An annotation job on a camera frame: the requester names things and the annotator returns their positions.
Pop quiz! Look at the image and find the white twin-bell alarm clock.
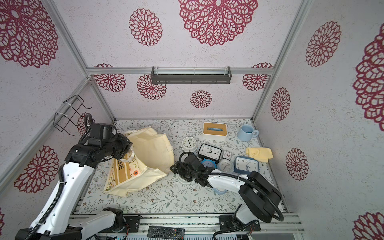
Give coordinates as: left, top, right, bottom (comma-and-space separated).
176, 174, 192, 186

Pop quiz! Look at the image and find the black square alarm clock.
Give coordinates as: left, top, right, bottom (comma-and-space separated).
198, 144, 222, 164

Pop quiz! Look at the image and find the white round flat-face clock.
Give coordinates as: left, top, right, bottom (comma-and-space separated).
182, 137, 198, 152

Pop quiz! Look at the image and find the pale blue rounded alarm clock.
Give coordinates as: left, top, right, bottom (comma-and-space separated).
213, 188, 227, 195

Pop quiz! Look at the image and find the white round alarm clock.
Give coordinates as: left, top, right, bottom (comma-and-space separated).
217, 159, 235, 174

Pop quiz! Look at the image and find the small clear alarm clock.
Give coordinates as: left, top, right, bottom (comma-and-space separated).
222, 151, 232, 161

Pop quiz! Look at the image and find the cream floral canvas bag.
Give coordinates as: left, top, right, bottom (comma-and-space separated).
103, 127, 175, 197

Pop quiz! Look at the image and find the blue square alarm clock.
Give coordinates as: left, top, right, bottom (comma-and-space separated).
234, 156, 260, 175

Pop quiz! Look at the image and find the blue round alarm clock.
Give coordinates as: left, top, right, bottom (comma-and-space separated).
201, 159, 217, 169

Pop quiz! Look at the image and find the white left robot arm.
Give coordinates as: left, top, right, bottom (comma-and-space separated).
15, 124, 132, 240

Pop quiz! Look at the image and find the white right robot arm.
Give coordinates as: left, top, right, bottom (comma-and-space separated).
170, 152, 285, 225

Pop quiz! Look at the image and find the white wooden-top tissue box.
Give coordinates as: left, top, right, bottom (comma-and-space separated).
202, 122, 228, 142

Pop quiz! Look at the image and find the light blue mug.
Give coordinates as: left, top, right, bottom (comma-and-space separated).
238, 124, 259, 142

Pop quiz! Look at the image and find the black remote control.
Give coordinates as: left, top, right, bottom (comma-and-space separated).
147, 226, 185, 240

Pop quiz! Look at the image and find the yellow cloth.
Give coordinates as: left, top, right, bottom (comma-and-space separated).
246, 147, 274, 163

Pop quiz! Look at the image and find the black wire wall rack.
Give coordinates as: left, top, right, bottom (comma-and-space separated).
53, 95, 92, 136

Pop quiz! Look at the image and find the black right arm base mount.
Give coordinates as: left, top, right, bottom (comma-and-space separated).
219, 214, 261, 232

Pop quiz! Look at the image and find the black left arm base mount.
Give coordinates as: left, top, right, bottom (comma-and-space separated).
110, 209, 142, 233

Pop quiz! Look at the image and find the black wall shelf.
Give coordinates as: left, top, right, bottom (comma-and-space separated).
150, 67, 233, 85

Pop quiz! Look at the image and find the aluminium front rail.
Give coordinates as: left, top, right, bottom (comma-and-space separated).
124, 213, 305, 240

